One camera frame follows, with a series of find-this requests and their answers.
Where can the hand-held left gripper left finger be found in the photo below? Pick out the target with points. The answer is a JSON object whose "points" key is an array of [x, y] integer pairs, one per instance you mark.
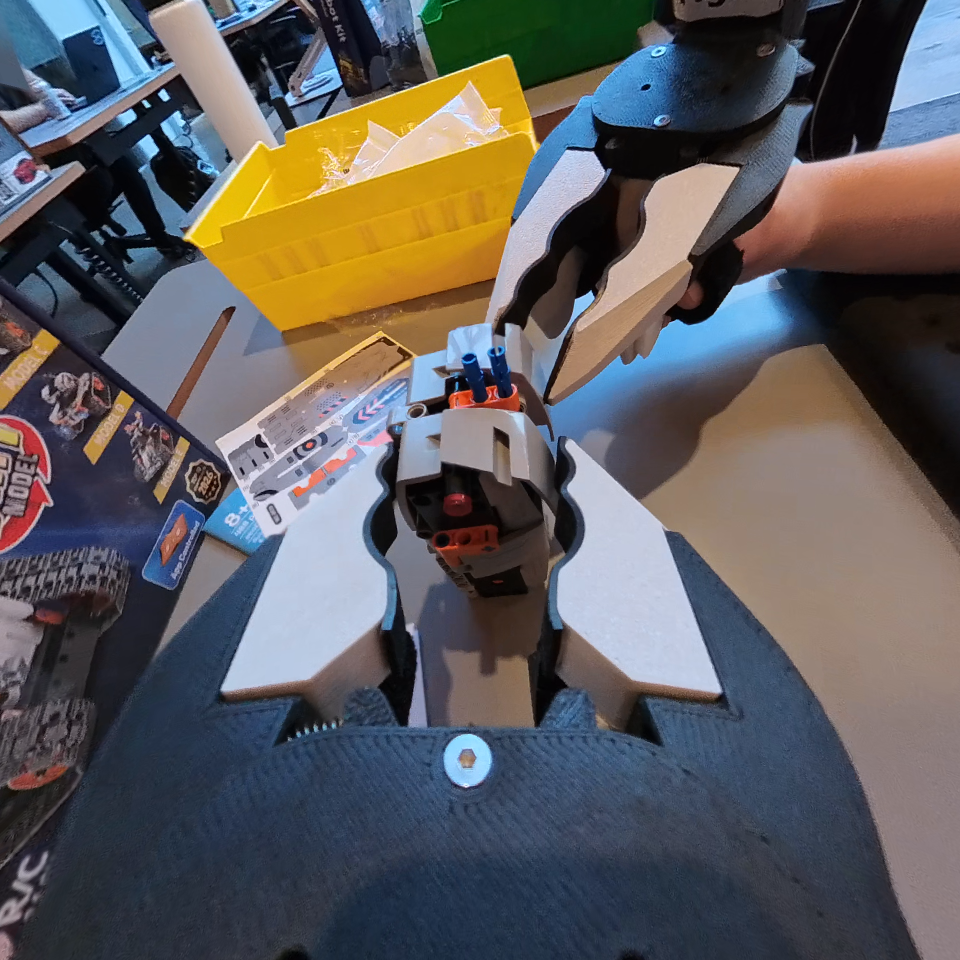
{"points": [[315, 600]]}

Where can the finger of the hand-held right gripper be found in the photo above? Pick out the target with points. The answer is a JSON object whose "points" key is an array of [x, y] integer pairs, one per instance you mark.
{"points": [[660, 247], [555, 202]]}

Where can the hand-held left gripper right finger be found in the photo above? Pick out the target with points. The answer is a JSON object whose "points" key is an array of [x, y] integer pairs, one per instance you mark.
{"points": [[637, 607]]}

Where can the grey building block robot model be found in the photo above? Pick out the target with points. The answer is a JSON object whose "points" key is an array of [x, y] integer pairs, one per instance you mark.
{"points": [[480, 457]]}

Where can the person's right forearm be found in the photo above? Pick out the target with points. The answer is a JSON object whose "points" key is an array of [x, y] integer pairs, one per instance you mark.
{"points": [[862, 217]]}

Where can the grey desk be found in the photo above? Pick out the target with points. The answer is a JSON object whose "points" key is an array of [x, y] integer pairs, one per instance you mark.
{"points": [[825, 600]]}

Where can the person's right hand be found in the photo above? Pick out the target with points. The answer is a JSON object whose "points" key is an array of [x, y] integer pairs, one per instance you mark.
{"points": [[761, 251]]}

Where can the clear plastic bag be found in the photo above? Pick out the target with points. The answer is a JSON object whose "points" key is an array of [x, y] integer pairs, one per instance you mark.
{"points": [[420, 142]]}

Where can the green plastic bin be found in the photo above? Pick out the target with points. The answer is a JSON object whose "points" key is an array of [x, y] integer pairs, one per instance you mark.
{"points": [[540, 37]]}

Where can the sticker sheet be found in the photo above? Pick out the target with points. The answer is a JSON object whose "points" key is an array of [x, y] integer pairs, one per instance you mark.
{"points": [[315, 435]]}

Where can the yellow plastic bin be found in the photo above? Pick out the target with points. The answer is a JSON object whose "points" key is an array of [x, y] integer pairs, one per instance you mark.
{"points": [[360, 247]]}

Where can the dark robot kit box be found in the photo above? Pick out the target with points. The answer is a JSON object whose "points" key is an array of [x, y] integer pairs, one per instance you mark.
{"points": [[375, 45]]}

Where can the blue robot kit box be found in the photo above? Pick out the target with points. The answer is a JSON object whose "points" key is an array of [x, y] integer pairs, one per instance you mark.
{"points": [[90, 487]]}

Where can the white water bottle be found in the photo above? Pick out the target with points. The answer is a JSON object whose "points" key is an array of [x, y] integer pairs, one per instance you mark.
{"points": [[217, 82]]}

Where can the wood edged background table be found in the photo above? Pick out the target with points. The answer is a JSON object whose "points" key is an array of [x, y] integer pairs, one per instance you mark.
{"points": [[112, 105]]}

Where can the black laptop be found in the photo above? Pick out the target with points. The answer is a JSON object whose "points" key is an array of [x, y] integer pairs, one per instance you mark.
{"points": [[94, 67]]}

